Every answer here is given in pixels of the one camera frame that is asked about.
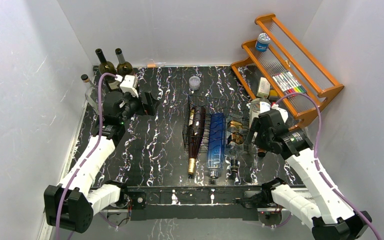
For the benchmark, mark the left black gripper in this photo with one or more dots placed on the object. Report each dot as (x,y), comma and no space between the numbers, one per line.
(151,107)

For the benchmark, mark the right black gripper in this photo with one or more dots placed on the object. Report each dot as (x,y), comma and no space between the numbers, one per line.
(256,127)

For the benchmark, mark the green silver-foil wine bottle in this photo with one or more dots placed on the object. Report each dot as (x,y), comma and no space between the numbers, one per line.
(124,67)

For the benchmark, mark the clear bottle white gold label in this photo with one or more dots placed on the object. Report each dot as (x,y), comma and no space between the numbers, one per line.
(92,92)

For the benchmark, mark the dark green white-label wine bottle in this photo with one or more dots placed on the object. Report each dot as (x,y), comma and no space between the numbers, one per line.
(105,66)

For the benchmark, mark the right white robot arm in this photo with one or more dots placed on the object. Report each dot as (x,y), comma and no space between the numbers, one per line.
(329,216)

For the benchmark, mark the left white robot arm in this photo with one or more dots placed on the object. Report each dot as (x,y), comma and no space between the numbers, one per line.
(89,169)

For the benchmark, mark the clear bottle black gold label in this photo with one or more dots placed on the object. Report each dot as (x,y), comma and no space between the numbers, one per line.
(235,148)

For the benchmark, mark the dark red gold-foil wine bottle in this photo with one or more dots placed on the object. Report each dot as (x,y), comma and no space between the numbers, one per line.
(195,133)

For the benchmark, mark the blue clear glass bottle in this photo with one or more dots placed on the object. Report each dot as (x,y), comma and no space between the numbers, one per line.
(216,145)

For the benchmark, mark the orange wooden shelf rack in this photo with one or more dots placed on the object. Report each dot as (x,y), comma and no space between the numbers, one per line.
(287,55)

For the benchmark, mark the yellow black small item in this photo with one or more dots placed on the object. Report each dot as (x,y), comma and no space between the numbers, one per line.
(273,96)

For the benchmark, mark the white small box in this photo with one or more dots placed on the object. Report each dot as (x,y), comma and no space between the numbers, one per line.
(264,87)

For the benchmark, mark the pack of coloured markers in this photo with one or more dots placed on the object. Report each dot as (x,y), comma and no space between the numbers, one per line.
(287,83)

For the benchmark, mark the small clear plastic cup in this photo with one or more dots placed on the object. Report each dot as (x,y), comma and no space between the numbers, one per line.
(194,83)

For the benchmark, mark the blue white lidded jar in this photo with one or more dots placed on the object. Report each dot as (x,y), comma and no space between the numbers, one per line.
(262,43)

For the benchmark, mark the black wire wine rack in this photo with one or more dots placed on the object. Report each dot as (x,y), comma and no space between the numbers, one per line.
(235,109)

